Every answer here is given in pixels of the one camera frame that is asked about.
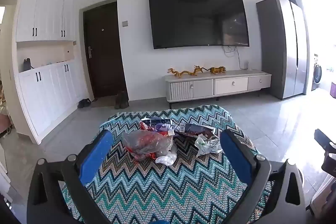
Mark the dark brown entrance door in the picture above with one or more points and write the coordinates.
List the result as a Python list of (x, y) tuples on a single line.
[(105, 50)]

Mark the gold dragon figurine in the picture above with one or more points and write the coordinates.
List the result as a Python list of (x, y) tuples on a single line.
[(183, 73)]

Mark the white grey television stand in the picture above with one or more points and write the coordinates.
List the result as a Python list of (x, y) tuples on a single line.
[(231, 85)]

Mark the white green printed plastic bag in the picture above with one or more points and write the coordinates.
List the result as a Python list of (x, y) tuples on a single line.
[(207, 146)]

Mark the dark shoes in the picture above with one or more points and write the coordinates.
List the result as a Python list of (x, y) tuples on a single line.
[(84, 103)]

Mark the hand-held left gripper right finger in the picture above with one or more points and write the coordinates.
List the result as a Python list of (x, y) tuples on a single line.
[(235, 155)]

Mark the grey double door refrigerator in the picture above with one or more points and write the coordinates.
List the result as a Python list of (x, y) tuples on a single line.
[(278, 48)]

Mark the clear plastic bag red contents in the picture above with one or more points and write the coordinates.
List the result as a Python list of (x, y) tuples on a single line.
[(147, 144)]

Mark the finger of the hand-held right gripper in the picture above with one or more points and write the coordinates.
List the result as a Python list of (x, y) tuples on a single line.
[(321, 136)]

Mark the white wall cabinet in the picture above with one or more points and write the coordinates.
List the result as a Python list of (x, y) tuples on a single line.
[(47, 16)]

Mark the purple box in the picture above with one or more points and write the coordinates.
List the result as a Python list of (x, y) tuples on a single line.
[(333, 90)]

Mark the red white snack wrapper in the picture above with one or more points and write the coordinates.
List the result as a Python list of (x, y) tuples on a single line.
[(148, 123)]

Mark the brown door mat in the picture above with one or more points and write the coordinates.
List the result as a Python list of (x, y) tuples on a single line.
[(105, 102)]

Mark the white tissue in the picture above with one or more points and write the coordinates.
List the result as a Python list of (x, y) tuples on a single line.
[(166, 159)]

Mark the purple snack wrapper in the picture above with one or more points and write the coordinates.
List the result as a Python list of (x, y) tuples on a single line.
[(164, 128)]

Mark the dark snack wrapper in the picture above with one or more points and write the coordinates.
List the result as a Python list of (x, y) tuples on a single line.
[(194, 129)]

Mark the washing machine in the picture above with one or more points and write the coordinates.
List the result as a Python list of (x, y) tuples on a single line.
[(317, 74)]

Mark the grey wall switch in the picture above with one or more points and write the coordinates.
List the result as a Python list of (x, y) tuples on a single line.
[(125, 23)]

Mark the gold tiger figurine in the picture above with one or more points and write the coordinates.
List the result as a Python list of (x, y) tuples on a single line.
[(218, 70)]

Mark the dark boots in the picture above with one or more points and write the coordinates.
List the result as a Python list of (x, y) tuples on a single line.
[(121, 100)]

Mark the zigzag knitted blanket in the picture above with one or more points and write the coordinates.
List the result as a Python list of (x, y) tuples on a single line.
[(157, 192)]

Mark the large black television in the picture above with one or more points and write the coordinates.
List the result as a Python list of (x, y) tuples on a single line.
[(197, 19)]

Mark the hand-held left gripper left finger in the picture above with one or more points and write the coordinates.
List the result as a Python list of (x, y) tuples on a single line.
[(95, 155)]

